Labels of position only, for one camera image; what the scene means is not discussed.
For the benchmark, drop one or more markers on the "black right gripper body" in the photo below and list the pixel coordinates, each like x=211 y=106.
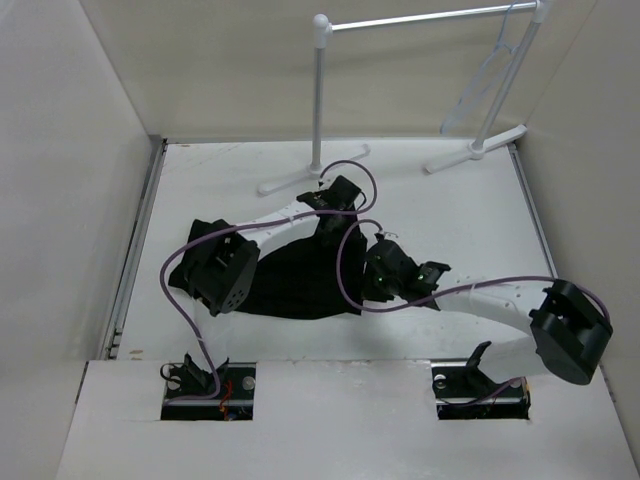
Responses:
x=374 y=287

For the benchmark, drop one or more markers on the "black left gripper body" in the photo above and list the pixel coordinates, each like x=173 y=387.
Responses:
x=345 y=222

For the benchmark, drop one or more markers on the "black trousers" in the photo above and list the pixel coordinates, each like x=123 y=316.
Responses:
x=306 y=279

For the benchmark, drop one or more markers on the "light blue clothes hanger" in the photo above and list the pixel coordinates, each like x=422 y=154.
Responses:
x=490 y=72

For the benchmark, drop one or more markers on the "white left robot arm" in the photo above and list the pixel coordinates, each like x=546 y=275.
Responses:
x=297 y=220

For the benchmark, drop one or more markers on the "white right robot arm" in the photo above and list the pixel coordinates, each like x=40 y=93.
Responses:
x=564 y=328

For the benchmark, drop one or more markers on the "white metal clothes rack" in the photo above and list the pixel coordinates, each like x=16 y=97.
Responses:
x=399 y=77

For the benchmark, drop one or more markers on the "left aluminium table rail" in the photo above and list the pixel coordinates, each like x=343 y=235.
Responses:
x=117 y=313

